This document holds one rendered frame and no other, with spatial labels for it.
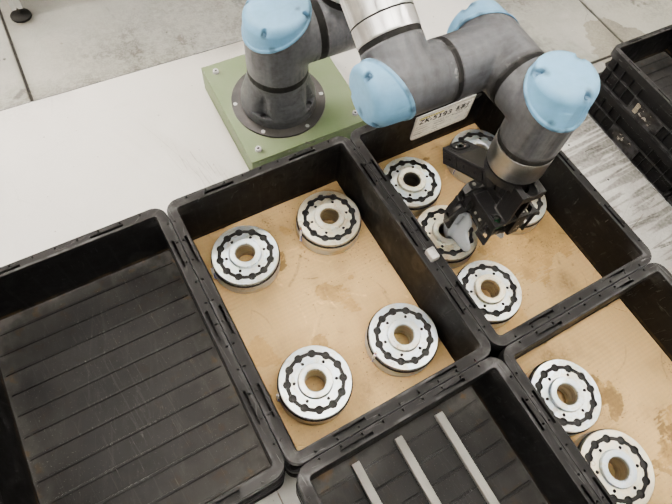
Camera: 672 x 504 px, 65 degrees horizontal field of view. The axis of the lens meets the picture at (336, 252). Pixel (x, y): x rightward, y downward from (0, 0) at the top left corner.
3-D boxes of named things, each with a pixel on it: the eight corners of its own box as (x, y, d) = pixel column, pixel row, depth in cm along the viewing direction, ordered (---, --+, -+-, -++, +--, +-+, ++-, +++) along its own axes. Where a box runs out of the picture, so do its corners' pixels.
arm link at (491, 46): (426, 10, 60) (480, 76, 56) (506, -16, 63) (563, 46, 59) (413, 63, 67) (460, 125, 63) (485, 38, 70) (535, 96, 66)
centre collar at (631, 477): (591, 458, 71) (593, 458, 70) (620, 443, 72) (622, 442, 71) (613, 495, 69) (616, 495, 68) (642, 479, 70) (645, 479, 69)
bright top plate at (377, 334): (354, 328, 77) (354, 327, 76) (407, 292, 80) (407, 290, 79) (398, 385, 73) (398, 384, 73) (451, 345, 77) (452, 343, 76)
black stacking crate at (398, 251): (179, 244, 86) (164, 206, 75) (338, 177, 94) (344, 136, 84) (291, 477, 71) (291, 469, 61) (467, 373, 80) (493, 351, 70)
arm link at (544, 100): (571, 33, 57) (623, 88, 54) (530, 104, 67) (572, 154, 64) (513, 53, 55) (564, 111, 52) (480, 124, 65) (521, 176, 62)
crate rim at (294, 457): (165, 212, 77) (162, 203, 75) (344, 142, 86) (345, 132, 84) (290, 472, 63) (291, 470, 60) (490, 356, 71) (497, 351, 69)
